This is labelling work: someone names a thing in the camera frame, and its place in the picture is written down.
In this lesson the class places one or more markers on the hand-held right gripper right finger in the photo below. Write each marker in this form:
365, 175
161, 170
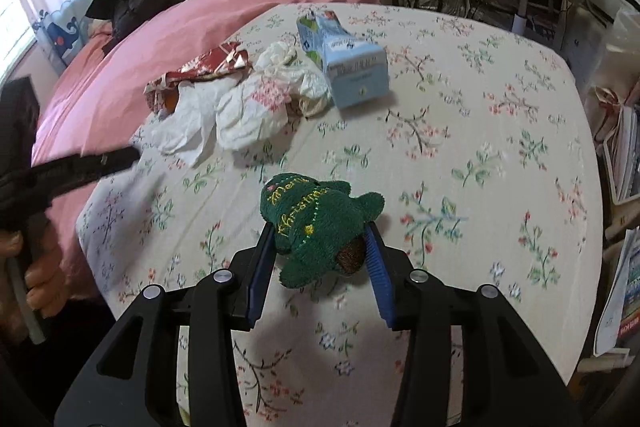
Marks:
377, 277

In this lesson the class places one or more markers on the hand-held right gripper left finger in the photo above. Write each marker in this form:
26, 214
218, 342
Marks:
262, 267

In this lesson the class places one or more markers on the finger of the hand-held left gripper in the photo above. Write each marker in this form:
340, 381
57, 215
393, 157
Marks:
85, 169

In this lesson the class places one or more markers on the green knitted toy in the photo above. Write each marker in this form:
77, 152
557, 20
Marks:
310, 217

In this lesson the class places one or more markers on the blue milk carton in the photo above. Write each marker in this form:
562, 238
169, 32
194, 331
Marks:
350, 67

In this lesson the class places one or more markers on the person's left forearm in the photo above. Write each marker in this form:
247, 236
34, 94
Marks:
60, 342

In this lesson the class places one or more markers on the person's left hand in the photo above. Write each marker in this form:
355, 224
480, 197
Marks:
42, 277

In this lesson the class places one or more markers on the window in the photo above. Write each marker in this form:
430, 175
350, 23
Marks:
12, 27

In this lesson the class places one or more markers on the crumpled white paper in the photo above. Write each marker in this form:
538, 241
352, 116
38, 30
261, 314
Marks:
185, 122

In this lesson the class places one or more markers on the floral tablecloth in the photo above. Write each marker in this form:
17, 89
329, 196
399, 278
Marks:
450, 157

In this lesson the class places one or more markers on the white printed plastic bag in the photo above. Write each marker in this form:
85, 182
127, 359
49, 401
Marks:
260, 112

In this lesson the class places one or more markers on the red foil wrapper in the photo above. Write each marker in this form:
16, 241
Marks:
210, 62

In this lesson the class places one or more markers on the pink blanket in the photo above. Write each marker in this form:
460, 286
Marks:
200, 22

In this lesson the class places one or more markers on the crumpled white tissue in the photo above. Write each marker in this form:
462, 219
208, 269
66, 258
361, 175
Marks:
280, 57

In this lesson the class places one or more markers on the white basket of papers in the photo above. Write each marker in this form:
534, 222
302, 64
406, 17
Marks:
625, 157

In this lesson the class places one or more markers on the canvas tote bag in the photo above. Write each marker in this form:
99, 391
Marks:
612, 107

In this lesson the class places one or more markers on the large translucent plastic bag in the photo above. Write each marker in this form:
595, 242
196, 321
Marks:
625, 37

